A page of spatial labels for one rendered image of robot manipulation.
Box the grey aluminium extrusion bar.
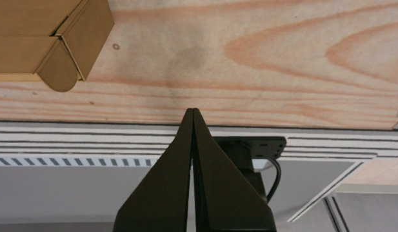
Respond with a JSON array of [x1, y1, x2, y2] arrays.
[[0, 120, 398, 160]]

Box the brown cardboard box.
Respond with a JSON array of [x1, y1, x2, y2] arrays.
[[0, 0, 114, 92]]

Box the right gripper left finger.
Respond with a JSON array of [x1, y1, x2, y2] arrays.
[[112, 108, 194, 232]]

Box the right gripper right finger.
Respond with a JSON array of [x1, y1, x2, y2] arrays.
[[192, 108, 277, 232]]

